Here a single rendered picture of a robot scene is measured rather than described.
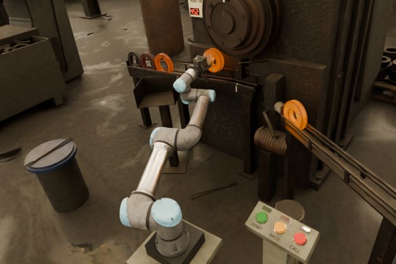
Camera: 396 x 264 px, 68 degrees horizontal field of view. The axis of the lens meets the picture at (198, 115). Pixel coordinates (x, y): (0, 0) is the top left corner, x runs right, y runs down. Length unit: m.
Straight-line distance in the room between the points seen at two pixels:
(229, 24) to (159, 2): 2.92
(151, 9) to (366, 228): 3.70
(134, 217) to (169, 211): 0.15
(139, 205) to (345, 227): 1.23
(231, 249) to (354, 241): 0.68
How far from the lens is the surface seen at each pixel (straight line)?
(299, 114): 1.50
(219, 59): 1.90
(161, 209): 1.26
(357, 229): 2.03
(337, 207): 2.11
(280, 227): 1.16
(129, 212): 1.31
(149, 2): 4.52
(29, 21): 4.17
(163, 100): 2.01
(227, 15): 1.63
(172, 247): 1.37
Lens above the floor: 1.52
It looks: 31 degrees down
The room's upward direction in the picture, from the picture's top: 7 degrees counter-clockwise
